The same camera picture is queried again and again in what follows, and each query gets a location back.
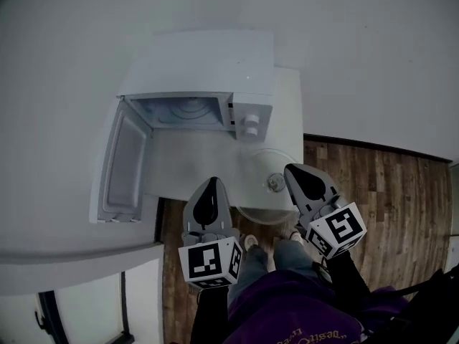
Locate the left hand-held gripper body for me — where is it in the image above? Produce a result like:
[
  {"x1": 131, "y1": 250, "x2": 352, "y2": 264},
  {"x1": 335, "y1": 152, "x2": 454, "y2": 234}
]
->
[{"x1": 178, "y1": 231, "x2": 244, "y2": 290}]

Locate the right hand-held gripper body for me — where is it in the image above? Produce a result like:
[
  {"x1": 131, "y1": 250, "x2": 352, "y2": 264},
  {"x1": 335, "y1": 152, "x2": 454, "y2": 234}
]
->
[{"x1": 295, "y1": 193, "x2": 368, "y2": 260}]

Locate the person's right forearm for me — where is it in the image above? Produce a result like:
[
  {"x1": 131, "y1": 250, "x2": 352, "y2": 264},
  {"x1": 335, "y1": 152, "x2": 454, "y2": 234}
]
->
[{"x1": 321, "y1": 249, "x2": 372, "y2": 297}]

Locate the person's leg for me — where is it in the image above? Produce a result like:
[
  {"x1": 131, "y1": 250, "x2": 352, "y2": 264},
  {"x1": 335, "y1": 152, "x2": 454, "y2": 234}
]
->
[
  {"x1": 273, "y1": 238, "x2": 321, "y2": 281},
  {"x1": 227, "y1": 244, "x2": 270, "y2": 302}
]

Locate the person's right leg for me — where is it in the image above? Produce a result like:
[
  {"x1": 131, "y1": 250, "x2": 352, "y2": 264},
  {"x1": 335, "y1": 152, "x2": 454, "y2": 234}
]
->
[{"x1": 273, "y1": 238, "x2": 321, "y2": 281}]

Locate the white microwave oven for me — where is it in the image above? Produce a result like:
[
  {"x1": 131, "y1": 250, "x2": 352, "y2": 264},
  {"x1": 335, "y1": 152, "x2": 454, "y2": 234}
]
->
[{"x1": 116, "y1": 29, "x2": 275, "y2": 143}]

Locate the person's left forearm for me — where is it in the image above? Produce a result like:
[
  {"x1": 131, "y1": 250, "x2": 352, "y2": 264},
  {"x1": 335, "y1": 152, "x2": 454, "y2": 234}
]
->
[{"x1": 191, "y1": 285, "x2": 230, "y2": 344}]

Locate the person's purple sweatshirt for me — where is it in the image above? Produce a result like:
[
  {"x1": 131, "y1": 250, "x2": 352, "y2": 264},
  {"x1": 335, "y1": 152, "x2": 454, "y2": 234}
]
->
[{"x1": 220, "y1": 269, "x2": 413, "y2": 344}]

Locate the round glass turntable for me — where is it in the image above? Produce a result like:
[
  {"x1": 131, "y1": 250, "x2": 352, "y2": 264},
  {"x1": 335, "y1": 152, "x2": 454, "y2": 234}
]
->
[{"x1": 232, "y1": 147, "x2": 306, "y2": 226}]

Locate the person's left leg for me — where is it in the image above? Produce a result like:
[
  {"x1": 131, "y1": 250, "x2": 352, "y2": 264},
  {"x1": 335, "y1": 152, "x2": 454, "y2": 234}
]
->
[{"x1": 227, "y1": 244, "x2": 270, "y2": 302}]

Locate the black framed window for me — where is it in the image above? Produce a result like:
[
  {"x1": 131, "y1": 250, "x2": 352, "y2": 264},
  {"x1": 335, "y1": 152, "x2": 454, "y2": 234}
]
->
[{"x1": 34, "y1": 259, "x2": 164, "y2": 344}]

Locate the white microwave door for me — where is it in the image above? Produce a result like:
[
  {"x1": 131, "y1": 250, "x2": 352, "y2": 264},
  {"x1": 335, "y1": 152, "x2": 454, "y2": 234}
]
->
[{"x1": 88, "y1": 95, "x2": 155, "y2": 225}]

